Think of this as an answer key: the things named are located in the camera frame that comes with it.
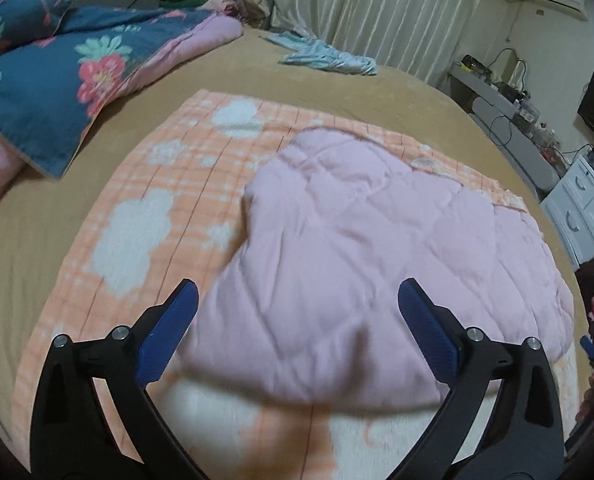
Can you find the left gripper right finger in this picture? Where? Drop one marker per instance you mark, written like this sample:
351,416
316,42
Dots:
500,419

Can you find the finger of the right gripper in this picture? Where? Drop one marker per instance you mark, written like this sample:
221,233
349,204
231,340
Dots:
587,345

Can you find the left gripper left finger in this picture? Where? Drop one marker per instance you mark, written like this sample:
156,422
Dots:
92,416

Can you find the pink quilted jacket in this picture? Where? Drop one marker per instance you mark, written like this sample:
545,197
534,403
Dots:
307,310

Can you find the white drawer cabinet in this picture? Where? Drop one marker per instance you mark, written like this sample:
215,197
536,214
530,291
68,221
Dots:
570,207

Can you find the tan bed cover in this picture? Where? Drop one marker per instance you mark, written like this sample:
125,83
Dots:
40,217

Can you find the grey vanity desk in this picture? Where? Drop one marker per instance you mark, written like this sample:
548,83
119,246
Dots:
499,120

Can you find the orange plaid fleece blanket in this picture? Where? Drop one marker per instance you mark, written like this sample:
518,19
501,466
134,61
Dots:
173,210

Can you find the blue floral quilt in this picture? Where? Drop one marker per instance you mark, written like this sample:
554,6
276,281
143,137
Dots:
52,90

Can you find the striped beige curtain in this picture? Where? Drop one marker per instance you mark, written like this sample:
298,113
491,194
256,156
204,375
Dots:
419,37

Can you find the light blue garment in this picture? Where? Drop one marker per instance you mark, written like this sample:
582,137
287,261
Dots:
317,54

